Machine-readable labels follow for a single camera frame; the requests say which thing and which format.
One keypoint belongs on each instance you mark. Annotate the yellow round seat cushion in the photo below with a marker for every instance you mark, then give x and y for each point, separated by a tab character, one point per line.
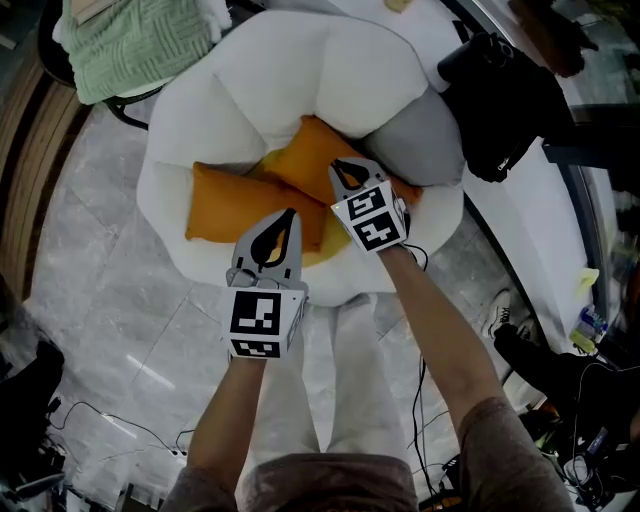
312	259

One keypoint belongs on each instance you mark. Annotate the beige folded towel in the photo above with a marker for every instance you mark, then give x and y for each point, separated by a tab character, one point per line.
95	9

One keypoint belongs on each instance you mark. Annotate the black backpack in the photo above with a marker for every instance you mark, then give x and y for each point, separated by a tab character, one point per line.
510	110

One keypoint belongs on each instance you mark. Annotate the black shaker bottle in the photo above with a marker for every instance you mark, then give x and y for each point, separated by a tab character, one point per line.
457	62

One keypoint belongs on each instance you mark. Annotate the orange pillow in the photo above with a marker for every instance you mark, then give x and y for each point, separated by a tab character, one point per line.
310	160
235	210

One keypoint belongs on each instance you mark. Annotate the dark wicker chair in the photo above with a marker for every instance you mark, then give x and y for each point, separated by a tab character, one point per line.
47	55

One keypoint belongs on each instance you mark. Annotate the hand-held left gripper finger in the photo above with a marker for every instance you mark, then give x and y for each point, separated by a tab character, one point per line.
245	255
294	255

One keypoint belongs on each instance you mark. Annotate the person's white trousers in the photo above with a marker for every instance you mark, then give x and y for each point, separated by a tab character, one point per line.
350	380

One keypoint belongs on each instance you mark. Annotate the grey cushion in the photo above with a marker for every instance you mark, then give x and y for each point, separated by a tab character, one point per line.
415	145

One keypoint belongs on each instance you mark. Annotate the clear bottle blue label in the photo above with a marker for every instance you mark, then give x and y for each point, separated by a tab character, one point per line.
592	324

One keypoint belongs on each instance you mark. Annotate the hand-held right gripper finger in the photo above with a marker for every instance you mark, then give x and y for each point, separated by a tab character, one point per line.
336	190
372	172

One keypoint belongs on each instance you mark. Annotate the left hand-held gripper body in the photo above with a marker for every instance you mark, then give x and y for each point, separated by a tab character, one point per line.
255	320

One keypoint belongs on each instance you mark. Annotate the person's brown printed t-shirt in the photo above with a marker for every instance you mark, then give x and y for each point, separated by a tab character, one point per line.
330	485

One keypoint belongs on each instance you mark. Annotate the green knitted blanket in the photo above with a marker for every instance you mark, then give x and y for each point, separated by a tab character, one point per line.
135	50

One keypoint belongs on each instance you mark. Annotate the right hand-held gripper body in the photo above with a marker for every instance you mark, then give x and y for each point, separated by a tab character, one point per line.
375	220

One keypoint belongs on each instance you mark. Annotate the pale yellow cloth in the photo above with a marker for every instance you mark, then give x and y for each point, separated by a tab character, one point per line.
586	284

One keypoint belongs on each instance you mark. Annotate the person's right forearm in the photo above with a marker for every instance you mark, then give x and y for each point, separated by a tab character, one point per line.
440	340

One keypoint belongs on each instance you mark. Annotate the person's left forearm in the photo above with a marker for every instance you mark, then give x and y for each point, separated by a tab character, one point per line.
230	415

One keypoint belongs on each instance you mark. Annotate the long wooden slat bench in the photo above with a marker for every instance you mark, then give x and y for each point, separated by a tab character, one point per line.
30	175

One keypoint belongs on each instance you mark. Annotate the white round lounge chair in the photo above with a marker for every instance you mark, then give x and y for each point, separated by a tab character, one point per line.
280	65

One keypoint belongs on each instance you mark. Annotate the white window bench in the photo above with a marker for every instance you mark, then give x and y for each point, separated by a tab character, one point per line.
530	225

